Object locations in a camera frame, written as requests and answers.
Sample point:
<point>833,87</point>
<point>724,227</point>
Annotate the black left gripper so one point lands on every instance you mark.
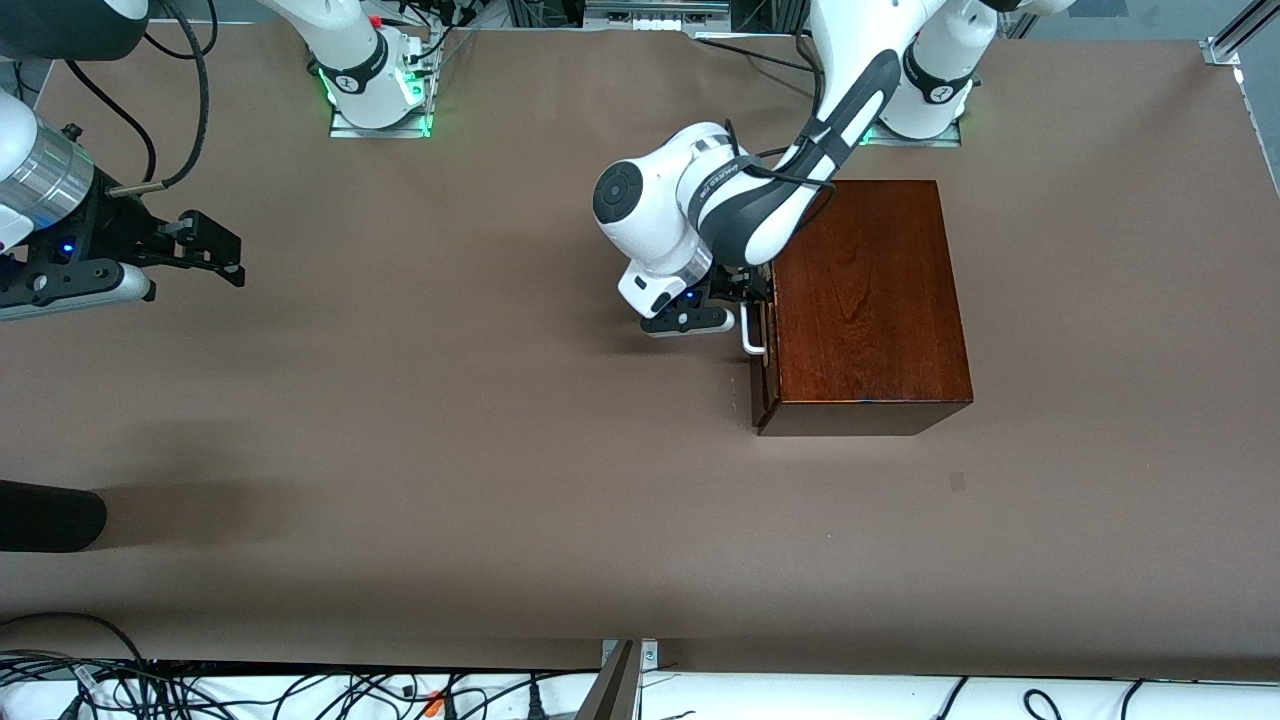
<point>733,287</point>

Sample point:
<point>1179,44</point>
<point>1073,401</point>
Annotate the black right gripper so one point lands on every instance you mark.
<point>103,227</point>

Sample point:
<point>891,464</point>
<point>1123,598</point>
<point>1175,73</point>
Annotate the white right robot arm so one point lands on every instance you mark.
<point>350,50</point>

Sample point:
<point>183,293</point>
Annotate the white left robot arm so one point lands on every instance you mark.
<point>650,200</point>

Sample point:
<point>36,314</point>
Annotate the dark brown wooden cabinet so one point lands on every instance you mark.
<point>870,300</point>

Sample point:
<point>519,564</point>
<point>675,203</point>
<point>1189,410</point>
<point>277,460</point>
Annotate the white power strip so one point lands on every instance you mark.
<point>635,15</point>

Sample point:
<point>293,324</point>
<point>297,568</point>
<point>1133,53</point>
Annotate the black foam cylinder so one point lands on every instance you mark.
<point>50,516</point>

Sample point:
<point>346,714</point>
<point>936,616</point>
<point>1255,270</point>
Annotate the orange plug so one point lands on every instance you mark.
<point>434,705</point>

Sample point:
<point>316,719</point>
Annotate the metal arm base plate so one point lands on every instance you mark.
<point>910,141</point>
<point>380,130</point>

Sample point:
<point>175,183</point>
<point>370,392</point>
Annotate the aluminium frame post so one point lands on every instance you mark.
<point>615,690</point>

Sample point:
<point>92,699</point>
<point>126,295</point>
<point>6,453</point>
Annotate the aluminium frame profile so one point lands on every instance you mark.
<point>1235,35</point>

